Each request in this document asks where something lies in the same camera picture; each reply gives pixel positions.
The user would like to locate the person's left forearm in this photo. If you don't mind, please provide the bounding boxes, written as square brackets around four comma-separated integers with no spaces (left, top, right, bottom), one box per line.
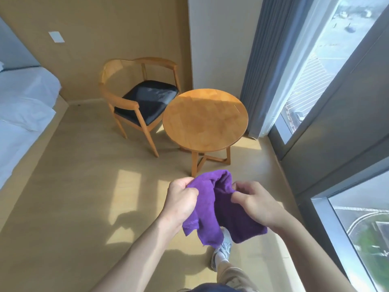
[91,215,183,292]

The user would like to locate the person's left hand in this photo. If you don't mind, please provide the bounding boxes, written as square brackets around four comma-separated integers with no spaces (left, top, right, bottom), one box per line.
[160,176,200,232]

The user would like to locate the grey pleated curtain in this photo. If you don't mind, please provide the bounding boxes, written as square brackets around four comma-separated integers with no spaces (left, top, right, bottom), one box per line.
[240,0,323,140]

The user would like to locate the round wooden table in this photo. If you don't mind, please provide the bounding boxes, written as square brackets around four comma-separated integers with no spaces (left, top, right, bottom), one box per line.
[162,88,249,177]

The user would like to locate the person's right hand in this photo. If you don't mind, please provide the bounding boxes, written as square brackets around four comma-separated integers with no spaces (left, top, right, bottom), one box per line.
[231,180,289,232]

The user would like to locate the purple microfibre cloth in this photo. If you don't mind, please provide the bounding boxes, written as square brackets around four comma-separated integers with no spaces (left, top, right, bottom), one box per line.
[182,169,269,249]

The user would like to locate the person's khaki shorts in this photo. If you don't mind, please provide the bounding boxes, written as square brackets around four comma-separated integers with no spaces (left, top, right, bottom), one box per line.
[218,264,259,292]

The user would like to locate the grey padded headboard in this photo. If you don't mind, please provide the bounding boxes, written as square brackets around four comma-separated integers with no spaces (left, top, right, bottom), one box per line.
[0,16,42,72]

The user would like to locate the person's right white sneaker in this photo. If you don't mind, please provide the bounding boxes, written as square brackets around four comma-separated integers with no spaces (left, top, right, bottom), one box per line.
[210,228,232,271]

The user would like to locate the person's right forearm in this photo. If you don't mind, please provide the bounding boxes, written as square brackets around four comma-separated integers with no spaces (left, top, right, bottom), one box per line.
[273,214,358,292]

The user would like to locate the wooden chair with black seat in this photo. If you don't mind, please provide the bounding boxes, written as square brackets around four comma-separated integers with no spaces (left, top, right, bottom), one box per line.
[98,57,182,158]

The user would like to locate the person's right white sock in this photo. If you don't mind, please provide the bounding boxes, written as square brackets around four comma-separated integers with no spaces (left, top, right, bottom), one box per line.
[214,251,230,273]

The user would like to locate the large glass window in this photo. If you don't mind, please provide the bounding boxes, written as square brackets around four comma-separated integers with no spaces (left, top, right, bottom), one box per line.
[267,0,389,292]

